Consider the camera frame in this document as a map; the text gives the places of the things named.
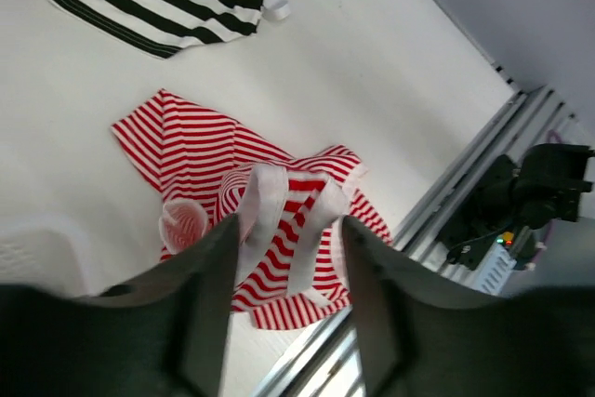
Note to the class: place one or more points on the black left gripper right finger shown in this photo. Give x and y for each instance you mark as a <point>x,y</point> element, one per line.
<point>420,334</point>

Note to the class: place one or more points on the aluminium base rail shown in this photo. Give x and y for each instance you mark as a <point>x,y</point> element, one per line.
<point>324,360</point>

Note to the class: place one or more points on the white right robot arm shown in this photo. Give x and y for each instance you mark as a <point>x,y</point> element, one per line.
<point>548,184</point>

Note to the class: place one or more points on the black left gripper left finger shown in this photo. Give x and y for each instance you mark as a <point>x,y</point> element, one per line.
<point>161,333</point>

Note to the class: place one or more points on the red striped tank top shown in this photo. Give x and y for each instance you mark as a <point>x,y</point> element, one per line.
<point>206,166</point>

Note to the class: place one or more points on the white slotted cable duct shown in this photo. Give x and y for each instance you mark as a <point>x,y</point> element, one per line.
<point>495,270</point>

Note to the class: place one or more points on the metal clothes rack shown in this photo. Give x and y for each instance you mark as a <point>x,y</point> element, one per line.
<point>275,10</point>

